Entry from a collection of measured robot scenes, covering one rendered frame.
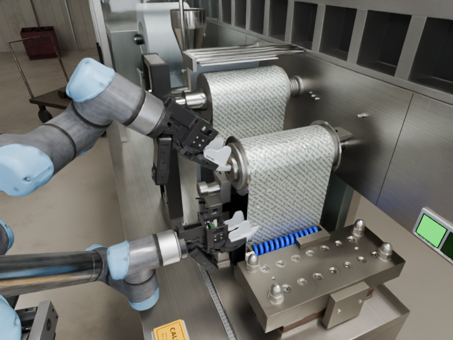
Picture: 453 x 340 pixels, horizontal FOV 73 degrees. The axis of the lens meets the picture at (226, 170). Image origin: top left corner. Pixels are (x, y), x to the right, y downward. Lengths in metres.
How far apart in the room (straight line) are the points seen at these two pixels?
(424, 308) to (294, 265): 1.53
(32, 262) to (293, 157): 0.59
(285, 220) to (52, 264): 0.55
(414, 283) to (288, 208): 1.65
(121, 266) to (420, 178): 0.66
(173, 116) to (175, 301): 0.52
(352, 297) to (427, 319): 1.43
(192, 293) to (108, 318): 1.18
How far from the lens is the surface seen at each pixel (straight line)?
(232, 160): 0.71
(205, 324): 0.87
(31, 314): 1.20
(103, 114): 0.57
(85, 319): 2.09
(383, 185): 0.85
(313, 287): 0.79
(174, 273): 0.97
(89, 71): 0.55
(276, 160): 0.72
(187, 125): 0.62
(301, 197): 0.83
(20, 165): 0.51
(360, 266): 0.87
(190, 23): 1.29
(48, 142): 0.55
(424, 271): 2.49
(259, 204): 0.76
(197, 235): 0.72
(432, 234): 0.79
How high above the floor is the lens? 1.64
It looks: 32 degrees down
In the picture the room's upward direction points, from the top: straight up
